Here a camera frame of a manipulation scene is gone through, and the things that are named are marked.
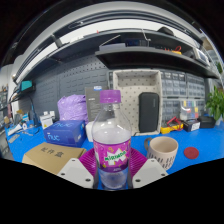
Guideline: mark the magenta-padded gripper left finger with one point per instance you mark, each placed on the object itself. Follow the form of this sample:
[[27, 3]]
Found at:
[[77, 173]]

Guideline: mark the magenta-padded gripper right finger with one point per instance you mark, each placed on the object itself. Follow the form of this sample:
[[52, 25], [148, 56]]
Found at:
[[148, 171]]

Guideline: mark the clear bottle with purple label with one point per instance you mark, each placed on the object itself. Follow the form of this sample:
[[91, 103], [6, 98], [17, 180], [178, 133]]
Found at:
[[111, 146]]

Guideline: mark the beige mug with grey dashes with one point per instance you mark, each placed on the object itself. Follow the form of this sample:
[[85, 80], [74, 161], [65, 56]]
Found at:
[[163, 151]]

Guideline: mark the brown cardboard box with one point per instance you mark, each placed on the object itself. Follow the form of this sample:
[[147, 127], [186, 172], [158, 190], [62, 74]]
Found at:
[[50, 156]]

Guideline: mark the blue carton box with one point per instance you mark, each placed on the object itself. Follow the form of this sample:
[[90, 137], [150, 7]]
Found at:
[[65, 133]]

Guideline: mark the white carton box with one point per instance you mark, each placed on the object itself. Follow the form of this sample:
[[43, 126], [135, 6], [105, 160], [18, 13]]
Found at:
[[89, 131]]

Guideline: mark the flat round red coaster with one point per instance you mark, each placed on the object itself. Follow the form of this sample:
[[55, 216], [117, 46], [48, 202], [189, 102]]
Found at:
[[191, 152]]

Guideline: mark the yellow multimeter with red leads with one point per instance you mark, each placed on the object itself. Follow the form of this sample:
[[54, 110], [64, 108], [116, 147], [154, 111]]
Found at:
[[171, 126]]

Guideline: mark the black rectangular speaker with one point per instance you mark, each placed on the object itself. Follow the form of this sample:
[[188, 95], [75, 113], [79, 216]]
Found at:
[[149, 112]]

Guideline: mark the black box with white label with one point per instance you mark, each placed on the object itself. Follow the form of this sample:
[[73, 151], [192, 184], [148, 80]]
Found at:
[[191, 125]]

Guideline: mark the purple plastic bag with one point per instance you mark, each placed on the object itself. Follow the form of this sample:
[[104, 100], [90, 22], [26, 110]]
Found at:
[[72, 108]]

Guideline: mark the dark grey upright carton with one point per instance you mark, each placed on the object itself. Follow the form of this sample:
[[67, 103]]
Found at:
[[91, 105]]

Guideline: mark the clear organiser with coloured parts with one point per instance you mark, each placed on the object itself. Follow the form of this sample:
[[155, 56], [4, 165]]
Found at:
[[188, 109]]

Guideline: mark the beige dotted tray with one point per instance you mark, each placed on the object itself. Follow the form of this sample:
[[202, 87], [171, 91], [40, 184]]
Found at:
[[128, 100]]

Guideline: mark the flat black case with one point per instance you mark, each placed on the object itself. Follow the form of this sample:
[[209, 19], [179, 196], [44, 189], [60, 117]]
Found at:
[[206, 122]]

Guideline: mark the grey small-parts drawer cabinet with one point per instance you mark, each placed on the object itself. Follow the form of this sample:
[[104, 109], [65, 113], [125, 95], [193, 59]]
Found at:
[[181, 86]]

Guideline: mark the green potted plant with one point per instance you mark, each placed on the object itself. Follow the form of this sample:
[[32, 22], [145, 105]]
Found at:
[[216, 105]]

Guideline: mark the dark overhead shelf unit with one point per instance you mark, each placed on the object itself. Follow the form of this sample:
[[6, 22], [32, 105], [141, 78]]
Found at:
[[140, 58]]

